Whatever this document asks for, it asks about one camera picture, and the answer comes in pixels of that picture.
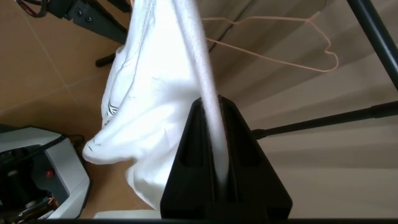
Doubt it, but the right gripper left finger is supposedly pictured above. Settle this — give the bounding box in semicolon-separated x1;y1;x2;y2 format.
160;98;219;218

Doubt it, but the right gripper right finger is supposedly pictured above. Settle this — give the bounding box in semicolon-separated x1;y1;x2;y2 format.
219;95;293;218

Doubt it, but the white printed t-shirt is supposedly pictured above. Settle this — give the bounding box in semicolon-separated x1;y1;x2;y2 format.
82;0;231;211

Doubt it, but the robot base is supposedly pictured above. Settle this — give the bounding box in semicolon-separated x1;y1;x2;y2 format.
0;124;93;220

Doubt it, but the pink clothes hanger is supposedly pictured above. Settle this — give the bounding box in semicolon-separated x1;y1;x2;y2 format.
201;11;340;73

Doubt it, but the black clothes rack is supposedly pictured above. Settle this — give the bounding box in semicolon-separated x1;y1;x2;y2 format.
95;0;398;140

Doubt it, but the beige curtain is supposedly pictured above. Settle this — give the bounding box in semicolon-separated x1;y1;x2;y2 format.
195;0;398;218

